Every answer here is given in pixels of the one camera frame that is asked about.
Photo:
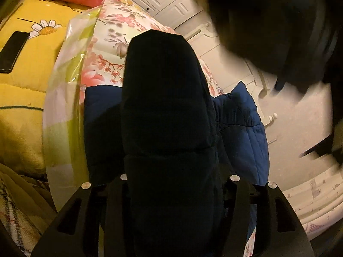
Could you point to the black smartphone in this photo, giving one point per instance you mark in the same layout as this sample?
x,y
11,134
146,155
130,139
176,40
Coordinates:
x,y
13,52

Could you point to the white wooden headboard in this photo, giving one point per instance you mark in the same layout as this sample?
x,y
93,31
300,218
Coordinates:
x,y
257,77

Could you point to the plaid blanket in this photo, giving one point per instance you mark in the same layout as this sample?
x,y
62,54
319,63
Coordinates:
x,y
16,208

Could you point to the white wardrobe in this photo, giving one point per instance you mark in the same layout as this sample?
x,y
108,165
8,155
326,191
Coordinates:
x,y
166,0

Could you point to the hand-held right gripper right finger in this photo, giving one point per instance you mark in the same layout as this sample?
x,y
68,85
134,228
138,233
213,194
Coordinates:
x,y
235,192

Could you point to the navy blue padded jacket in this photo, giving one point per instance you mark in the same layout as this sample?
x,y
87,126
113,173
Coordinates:
x,y
166,99

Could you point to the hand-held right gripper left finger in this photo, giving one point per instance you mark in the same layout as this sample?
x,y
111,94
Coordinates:
x,y
118,192

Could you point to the yellow daisy blanket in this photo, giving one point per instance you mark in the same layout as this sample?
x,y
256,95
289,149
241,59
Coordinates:
x,y
26,112

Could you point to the floral bed quilt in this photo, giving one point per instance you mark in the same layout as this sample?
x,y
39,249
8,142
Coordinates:
x,y
112,29

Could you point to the boat print curtain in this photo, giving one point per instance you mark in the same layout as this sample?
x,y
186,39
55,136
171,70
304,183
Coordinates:
x,y
316,200

